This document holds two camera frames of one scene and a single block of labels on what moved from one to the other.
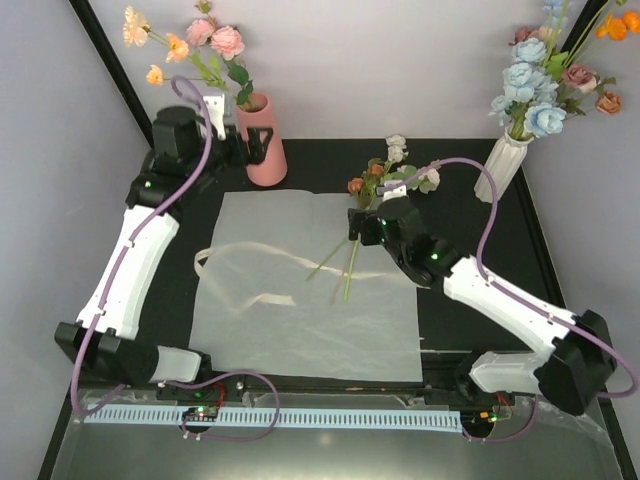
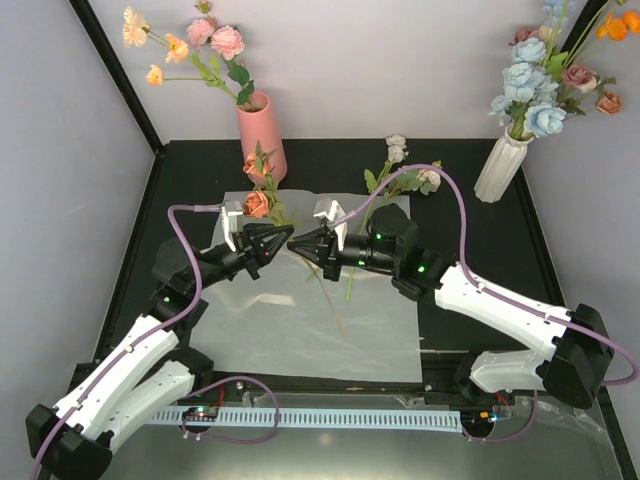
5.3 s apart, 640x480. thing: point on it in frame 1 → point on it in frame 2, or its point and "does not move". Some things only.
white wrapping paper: (286, 296) does not move
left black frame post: (116, 66) does not move
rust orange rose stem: (364, 188) → (266, 202)
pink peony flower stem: (226, 43) does not move
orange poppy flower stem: (134, 31) does not move
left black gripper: (240, 158) → (252, 251)
